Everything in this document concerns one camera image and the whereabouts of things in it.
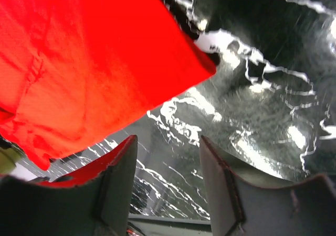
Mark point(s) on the olive green laundry basket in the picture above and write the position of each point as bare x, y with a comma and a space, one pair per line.
8, 159

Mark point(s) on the bright red t shirt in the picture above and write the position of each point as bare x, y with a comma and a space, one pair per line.
75, 71

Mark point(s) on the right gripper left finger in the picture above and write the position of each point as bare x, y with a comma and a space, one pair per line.
93, 200

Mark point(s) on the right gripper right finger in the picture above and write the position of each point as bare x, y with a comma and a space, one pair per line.
243, 200

